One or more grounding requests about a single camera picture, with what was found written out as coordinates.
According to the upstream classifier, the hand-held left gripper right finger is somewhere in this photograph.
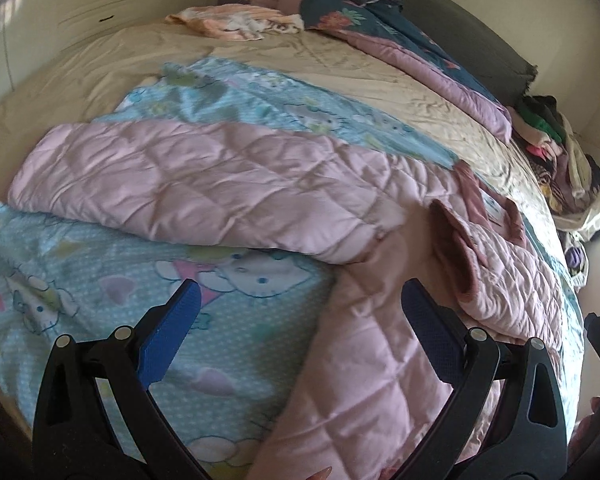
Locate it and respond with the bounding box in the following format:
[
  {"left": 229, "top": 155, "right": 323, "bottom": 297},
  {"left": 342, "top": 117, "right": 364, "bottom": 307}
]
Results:
[{"left": 380, "top": 279, "right": 568, "bottom": 480}]

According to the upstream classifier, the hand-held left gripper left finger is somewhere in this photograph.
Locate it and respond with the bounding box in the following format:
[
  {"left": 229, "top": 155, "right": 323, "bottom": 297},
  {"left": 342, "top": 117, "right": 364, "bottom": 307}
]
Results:
[{"left": 32, "top": 277, "right": 211, "bottom": 480}]

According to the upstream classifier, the pink quilted jacket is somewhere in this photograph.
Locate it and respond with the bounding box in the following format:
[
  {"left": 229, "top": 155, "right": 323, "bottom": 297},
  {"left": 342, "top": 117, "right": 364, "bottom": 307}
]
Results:
[{"left": 7, "top": 120, "right": 576, "bottom": 480}]

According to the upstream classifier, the bag of clothes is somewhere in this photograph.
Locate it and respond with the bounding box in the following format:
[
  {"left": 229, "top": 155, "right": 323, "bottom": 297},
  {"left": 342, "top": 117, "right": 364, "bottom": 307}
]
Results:
[{"left": 562, "top": 232, "right": 590, "bottom": 286}]

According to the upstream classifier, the pile of clothes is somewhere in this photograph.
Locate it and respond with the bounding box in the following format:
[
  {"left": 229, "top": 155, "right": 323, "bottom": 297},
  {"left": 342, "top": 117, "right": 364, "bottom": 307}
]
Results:
[{"left": 510, "top": 95, "right": 600, "bottom": 216}]

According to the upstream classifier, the blue cartoon print blanket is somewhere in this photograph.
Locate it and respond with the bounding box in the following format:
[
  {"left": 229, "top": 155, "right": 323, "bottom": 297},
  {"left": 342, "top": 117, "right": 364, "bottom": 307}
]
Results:
[{"left": 0, "top": 57, "right": 588, "bottom": 480}]

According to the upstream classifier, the bed with beige sheet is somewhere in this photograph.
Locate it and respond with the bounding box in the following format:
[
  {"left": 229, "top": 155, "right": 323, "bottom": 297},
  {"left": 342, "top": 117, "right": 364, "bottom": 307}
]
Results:
[{"left": 0, "top": 17, "right": 571, "bottom": 411}]

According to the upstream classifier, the grey headboard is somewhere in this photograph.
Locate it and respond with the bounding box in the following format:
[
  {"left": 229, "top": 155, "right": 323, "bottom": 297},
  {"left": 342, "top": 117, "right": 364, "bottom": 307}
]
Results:
[{"left": 370, "top": 0, "right": 538, "bottom": 106}]

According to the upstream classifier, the dark floral quilt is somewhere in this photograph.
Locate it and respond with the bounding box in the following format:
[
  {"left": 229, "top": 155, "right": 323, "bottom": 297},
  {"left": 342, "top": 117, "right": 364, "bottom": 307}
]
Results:
[{"left": 247, "top": 0, "right": 513, "bottom": 143}]

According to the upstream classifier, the orange and white cloth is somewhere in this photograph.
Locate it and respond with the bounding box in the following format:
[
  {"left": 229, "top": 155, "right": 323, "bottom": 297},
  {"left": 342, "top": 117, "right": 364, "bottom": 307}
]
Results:
[{"left": 164, "top": 4, "right": 306, "bottom": 41}]

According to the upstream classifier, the cream wardrobe with drawers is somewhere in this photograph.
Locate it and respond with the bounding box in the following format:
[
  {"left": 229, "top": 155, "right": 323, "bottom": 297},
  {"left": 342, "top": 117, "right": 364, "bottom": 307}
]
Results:
[{"left": 0, "top": 0, "right": 281, "bottom": 51}]

